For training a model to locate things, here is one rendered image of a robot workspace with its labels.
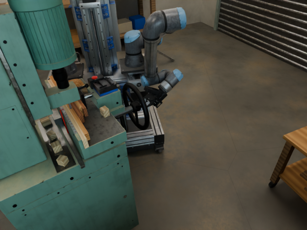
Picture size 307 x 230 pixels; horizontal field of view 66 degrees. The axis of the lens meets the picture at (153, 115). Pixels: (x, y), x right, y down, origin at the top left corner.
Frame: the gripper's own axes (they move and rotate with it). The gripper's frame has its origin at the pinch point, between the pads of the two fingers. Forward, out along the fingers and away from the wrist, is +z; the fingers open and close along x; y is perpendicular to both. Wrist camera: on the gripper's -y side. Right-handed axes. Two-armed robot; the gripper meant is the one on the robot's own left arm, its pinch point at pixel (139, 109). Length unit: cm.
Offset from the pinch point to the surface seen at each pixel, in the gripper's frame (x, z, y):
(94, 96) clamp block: -5.8, 11.4, -34.4
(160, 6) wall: 287, -165, 129
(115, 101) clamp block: -9.1, 6.3, -25.1
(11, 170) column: -18, 57, -46
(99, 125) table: -21.6, 18.9, -31.9
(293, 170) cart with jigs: -67, -49, 90
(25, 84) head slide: -14, 24, -66
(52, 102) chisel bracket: -11, 25, -51
